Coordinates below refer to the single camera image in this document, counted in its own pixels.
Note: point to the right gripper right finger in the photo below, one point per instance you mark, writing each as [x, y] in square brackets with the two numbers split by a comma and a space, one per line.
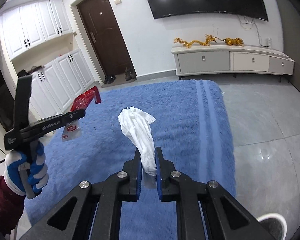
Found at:
[204, 210]

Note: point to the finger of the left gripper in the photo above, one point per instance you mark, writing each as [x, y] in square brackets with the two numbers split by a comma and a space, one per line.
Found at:
[69, 117]

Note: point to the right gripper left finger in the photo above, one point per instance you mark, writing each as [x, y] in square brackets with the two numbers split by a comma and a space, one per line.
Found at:
[92, 211]

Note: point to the red white snack bag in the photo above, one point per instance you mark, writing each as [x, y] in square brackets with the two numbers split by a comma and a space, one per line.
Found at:
[73, 131]

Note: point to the white tissue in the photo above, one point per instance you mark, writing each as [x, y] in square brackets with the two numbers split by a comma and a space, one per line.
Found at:
[135, 125]

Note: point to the dark red sleeve forearm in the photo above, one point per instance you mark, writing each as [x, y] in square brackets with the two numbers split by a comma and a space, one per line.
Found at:
[11, 209]

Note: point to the white rimmed trash bin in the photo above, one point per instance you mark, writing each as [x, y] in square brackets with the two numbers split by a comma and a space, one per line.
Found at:
[275, 224]

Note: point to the blue white gloved left hand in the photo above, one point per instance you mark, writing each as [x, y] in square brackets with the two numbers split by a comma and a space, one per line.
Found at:
[23, 177]

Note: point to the white lower cabinets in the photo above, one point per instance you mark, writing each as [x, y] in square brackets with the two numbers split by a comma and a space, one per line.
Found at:
[56, 84]

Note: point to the black shoes pair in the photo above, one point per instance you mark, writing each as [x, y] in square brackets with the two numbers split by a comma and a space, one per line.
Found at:
[109, 79]

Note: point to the brown shoes pair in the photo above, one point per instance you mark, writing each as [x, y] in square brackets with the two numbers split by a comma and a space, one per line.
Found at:
[130, 74]

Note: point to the brown entrance door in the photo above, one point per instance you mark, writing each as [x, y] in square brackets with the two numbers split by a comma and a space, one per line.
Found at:
[105, 36]

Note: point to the blue fluffy rug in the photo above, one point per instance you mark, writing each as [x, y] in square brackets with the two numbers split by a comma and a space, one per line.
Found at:
[191, 127]

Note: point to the white grey TV cabinet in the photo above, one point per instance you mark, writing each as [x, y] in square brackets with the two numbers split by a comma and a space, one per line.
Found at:
[221, 59]

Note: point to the golden dragon figurine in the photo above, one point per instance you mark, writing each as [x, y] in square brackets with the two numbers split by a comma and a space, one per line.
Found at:
[209, 39]

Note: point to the golden tiger figurine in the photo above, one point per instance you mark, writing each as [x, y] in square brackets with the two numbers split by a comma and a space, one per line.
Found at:
[232, 41]

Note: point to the white router box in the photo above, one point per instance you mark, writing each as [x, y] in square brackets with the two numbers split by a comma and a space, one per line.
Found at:
[269, 42]

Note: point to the white upper wall cabinets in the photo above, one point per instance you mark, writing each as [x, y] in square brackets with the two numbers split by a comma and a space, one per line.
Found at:
[31, 24]

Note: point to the beige light switch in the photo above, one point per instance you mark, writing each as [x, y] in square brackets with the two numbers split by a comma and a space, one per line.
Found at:
[117, 2]

